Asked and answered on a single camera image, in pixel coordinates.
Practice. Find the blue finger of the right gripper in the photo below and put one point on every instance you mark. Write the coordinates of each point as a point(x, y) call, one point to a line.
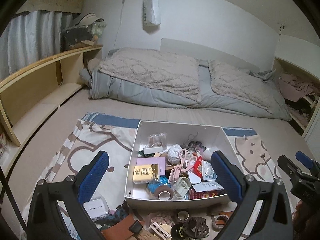
point(288, 166)
point(304, 159)

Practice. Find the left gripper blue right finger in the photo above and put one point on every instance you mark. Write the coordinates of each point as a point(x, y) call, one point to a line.
point(229, 176)

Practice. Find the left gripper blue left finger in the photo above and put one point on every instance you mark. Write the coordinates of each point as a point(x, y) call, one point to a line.
point(89, 177)

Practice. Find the pink scissors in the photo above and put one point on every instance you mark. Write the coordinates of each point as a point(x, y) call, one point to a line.
point(187, 161)

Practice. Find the blue white medicine sachet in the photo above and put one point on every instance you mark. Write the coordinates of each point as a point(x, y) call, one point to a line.
point(208, 173)

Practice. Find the clear plastic case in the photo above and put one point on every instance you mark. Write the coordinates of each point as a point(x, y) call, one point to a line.
point(96, 208)

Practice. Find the red snack packet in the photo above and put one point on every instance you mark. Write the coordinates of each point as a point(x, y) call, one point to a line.
point(197, 168)

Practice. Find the red cigarette pack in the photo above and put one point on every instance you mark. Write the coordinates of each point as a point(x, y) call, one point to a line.
point(205, 194)

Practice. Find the yellow gold small box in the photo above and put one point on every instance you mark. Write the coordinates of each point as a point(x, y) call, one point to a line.
point(143, 174)

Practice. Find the brown leather pouch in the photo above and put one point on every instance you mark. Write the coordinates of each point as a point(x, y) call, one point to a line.
point(120, 231)

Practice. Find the black square charger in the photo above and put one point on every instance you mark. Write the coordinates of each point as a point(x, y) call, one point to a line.
point(136, 227)

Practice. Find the white cardboard shoe box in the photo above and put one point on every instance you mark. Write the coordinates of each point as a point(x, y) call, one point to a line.
point(153, 139)

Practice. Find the brown tape roll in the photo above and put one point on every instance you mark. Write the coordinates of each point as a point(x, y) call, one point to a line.
point(164, 192)

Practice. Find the purple card box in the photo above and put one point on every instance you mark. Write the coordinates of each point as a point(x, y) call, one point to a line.
point(161, 161)

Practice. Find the pink clothes pile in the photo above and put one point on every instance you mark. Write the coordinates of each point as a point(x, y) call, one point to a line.
point(294, 88)

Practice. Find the grey beige folded duvet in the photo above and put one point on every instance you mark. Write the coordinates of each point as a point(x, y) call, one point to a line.
point(162, 79)

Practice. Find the grey window curtain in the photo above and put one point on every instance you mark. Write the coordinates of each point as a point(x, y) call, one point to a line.
point(30, 37)

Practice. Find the white visor cap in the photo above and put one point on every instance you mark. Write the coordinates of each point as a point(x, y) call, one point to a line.
point(89, 19)

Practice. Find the white hanging paper bag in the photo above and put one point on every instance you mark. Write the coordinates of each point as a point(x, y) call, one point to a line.
point(151, 13)

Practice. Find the wooden wall shelf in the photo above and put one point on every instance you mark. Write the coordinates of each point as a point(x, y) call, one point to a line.
point(31, 94)

